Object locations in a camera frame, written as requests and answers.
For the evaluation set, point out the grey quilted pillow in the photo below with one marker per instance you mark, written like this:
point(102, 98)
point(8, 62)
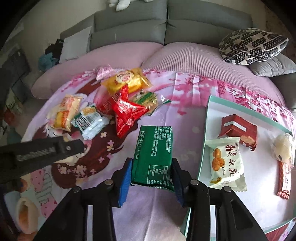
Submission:
point(272, 67)

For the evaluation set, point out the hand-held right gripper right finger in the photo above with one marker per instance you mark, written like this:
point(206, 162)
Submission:
point(178, 183)

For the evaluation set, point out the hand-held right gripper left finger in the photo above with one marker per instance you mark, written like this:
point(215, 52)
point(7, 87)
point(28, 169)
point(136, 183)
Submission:
point(124, 183)

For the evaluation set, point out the orange yellow snack packet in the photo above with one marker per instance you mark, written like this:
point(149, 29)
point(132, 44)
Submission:
point(66, 111)

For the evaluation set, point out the teal cloth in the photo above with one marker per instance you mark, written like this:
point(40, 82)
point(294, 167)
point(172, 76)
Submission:
point(46, 61)

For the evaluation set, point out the grey green sofa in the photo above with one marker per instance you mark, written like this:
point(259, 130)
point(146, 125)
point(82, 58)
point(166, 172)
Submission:
point(138, 23)

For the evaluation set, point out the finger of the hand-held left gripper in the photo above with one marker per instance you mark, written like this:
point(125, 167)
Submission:
point(71, 147)

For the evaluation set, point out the dark grey storage box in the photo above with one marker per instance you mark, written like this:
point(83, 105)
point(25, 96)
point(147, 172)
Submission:
point(19, 67)

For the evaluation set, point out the light grey pillow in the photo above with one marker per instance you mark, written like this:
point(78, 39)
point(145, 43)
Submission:
point(74, 44)

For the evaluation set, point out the teal shallow cardboard box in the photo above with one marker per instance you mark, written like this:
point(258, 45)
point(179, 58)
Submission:
point(259, 185)

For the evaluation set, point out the red snack box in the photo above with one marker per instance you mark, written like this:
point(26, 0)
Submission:
point(240, 132)

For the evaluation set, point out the small pink snack packet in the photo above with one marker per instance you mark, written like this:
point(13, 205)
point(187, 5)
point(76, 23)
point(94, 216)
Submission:
point(103, 71)

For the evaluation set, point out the white chestnut print snack packet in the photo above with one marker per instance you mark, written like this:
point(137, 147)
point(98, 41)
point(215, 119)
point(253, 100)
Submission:
point(226, 162)

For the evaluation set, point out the red snack bar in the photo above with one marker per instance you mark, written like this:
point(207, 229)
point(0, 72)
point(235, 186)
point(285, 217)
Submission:
point(284, 180)

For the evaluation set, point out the green white striped snack packet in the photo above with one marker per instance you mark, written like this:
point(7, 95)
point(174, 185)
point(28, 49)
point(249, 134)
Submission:
point(89, 120)

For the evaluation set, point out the round pastry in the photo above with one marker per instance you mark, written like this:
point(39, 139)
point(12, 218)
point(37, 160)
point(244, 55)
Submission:
point(282, 148)

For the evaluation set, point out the red triangular snack packet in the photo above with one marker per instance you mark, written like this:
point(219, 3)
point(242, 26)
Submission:
point(126, 113)

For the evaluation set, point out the grey white plush toy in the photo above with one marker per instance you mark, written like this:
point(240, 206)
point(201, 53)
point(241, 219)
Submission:
point(121, 4)

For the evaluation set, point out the clear green white snack packet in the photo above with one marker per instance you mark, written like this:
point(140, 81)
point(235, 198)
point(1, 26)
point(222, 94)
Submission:
point(144, 98)

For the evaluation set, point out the dark clothes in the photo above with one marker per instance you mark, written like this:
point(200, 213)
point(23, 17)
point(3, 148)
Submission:
point(54, 49)

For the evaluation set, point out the black white patterned pillow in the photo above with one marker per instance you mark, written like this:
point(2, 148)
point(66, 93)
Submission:
point(252, 45)

